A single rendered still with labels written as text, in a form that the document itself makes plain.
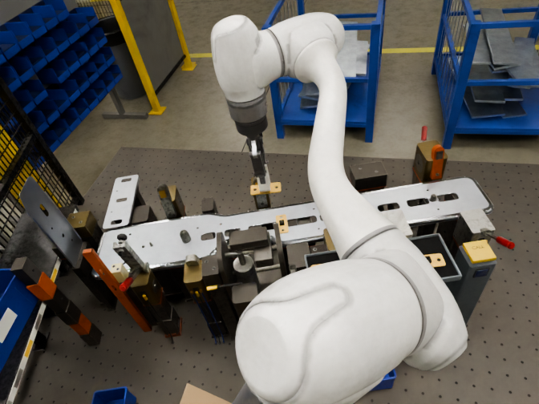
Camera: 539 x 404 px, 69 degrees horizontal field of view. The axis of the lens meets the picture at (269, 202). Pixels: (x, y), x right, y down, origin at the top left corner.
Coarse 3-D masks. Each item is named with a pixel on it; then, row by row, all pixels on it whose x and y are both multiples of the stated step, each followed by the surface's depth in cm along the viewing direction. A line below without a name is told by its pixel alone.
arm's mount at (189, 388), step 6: (186, 390) 101; (192, 390) 102; (198, 390) 103; (204, 390) 104; (186, 396) 100; (192, 396) 101; (198, 396) 102; (204, 396) 103; (210, 396) 104; (216, 396) 105; (180, 402) 99; (186, 402) 100; (192, 402) 101; (198, 402) 101; (204, 402) 102; (210, 402) 103; (216, 402) 104; (222, 402) 105; (228, 402) 106
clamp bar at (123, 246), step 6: (120, 234) 112; (120, 240) 112; (114, 246) 110; (120, 246) 110; (126, 246) 111; (120, 252) 110; (126, 252) 112; (132, 252) 115; (126, 258) 115; (132, 258) 115; (138, 258) 118; (132, 264) 118; (138, 264) 118; (132, 270) 121
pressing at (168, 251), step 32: (384, 192) 140; (416, 192) 138; (448, 192) 136; (480, 192) 134; (160, 224) 144; (192, 224) 141; (224, 224) 139; (256, 224) 137; (320, 224) 133; (416, 224) 129; (160, 256) 133
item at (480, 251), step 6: (480, 240) 102; (468, 246) 101; (474, 246) 101; (480, 246) 100; (486, 246) 100; (468, 252) 100; (474, 252) 99; (480, 252) 99; (486, 252) 99; (492, 252) 99; (474, 258) 98; (480, 258) 98; (486, 258) 98; (492, 258) 98
